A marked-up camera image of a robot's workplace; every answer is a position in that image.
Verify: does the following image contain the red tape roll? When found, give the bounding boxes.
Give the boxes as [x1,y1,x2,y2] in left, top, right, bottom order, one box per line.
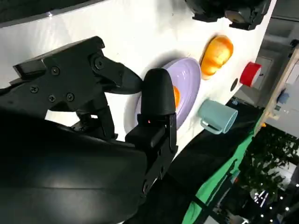
[239,61,263,87]

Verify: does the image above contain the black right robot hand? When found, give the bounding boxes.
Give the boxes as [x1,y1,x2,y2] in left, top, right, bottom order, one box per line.
[0,35,178,224]

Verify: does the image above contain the black table cable grommet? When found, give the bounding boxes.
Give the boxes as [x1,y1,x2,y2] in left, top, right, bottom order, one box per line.
[230,77,239,92]

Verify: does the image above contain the green foliage plant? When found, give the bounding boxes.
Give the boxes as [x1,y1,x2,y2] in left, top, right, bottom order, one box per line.
[233,126,299,210]

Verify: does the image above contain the wooden frame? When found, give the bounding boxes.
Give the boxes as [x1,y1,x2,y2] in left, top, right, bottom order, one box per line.
[260,44,299,127]

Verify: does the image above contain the green cloth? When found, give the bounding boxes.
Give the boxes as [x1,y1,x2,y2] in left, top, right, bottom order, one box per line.
[184,129,256,224]

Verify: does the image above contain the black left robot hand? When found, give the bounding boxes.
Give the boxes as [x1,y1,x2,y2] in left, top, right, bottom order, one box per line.
[184,0,271,31]

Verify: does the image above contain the lilac plate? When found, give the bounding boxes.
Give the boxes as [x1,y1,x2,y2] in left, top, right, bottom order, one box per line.
[134,57,202,131]

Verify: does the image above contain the orange and white bread roll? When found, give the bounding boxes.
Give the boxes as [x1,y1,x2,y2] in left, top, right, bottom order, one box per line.
[172,85,181,109]
[199,35,235,81]

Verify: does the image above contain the pale green mug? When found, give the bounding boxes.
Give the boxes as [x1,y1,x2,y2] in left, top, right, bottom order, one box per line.
[198,99,239,135]

